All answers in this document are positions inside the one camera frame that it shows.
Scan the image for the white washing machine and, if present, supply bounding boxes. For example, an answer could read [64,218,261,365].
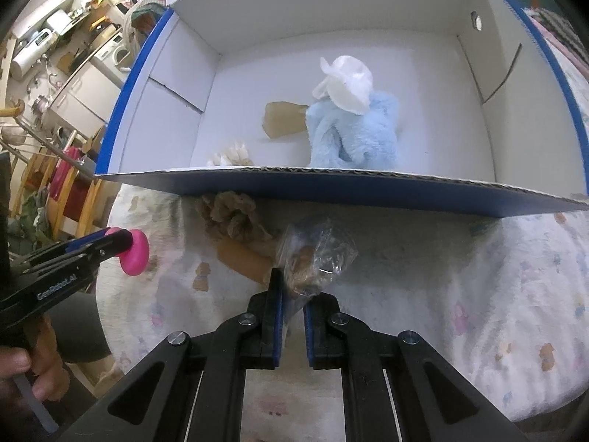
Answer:
[108,32,135,73]

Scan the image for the person's left hand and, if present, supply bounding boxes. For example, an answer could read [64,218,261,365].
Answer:
[0,315,71,403]

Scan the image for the metal pole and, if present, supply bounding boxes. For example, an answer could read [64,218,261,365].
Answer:
[0,115,97,180]

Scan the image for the red cloth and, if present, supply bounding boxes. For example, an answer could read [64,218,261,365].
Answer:
[48,146,94,200]

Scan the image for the white scrunchie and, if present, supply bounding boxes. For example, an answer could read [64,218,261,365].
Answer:
[207,141,255,167]

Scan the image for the light blue plush toy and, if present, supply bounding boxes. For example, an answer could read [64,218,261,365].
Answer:
[306,91,402,169]

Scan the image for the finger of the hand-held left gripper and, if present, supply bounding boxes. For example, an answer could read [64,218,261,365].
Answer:
[18,248,110,278]
[60,228,135,259]

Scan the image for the grey trousers leg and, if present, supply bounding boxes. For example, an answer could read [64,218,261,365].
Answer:
[43,289,113,380]

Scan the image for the knitted patterned blanket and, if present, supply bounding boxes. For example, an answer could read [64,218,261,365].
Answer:
[529,4,589,72]

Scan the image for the white soft cloth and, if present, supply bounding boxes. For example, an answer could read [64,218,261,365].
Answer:
[312,54,374,114]

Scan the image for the white kitchen cabinet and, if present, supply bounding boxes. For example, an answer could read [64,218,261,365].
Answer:
[48,61,123,126]

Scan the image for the yellow wooden chair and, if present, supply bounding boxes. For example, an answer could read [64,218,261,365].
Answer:
[9,145,107,240]

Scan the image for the pink rubber duck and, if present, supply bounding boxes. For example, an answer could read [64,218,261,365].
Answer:
[120,229,151,277]

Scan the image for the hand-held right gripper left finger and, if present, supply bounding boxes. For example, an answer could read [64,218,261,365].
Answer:
[57,268,284,442]

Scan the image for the brown scrunchie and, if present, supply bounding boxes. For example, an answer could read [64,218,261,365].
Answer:
[195,192,273,246]

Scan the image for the white kitchen appliance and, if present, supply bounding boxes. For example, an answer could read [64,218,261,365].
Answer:
[9,45,47,80]

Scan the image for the clear plastic bag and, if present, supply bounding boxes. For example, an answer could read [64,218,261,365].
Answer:
[274,218,360,298]

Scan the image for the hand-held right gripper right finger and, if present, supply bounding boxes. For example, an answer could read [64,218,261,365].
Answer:
[303,292,535,442]

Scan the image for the printed bedsheet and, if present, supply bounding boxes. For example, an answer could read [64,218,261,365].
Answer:
[94,184,589,442]

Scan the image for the blue cardboard box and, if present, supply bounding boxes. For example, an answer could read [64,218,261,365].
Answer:
[94,0,589,218]

